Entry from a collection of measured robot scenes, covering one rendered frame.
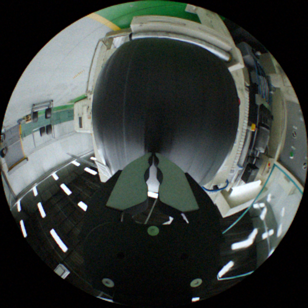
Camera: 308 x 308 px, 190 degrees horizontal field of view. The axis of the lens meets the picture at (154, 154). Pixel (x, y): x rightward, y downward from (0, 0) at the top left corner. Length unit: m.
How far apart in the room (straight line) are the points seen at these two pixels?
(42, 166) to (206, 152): 11.74
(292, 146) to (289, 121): 0.12
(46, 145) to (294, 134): 11.97
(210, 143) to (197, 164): 0.04
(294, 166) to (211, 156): 0.58
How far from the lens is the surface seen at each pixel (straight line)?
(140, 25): 0.39
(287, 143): 0.67
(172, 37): 0.37
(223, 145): 0.17
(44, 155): 11.53
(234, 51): 0.45
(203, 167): 0.17
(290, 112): 0.70
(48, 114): 5.54
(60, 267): 1.08
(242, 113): 0.51
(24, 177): 11.93
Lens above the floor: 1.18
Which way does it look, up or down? 24 degrees up
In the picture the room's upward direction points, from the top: 177 degrees counter-clockwise
